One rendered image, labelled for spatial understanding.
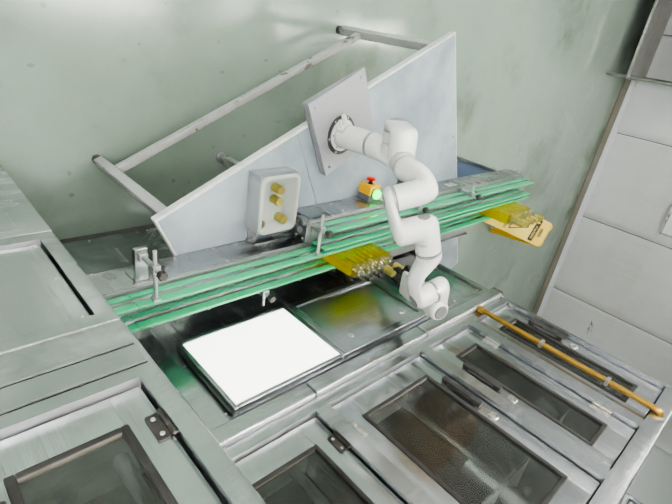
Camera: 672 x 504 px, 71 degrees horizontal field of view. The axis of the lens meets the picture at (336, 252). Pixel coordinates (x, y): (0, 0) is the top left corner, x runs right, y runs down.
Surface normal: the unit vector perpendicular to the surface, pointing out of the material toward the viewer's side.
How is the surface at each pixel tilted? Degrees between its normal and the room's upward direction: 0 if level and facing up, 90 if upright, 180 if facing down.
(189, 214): 0
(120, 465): 90
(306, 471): 90
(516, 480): 90
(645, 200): 90
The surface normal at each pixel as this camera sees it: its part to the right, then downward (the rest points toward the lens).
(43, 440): 0.15, -0.88
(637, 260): -0.72, 0.21
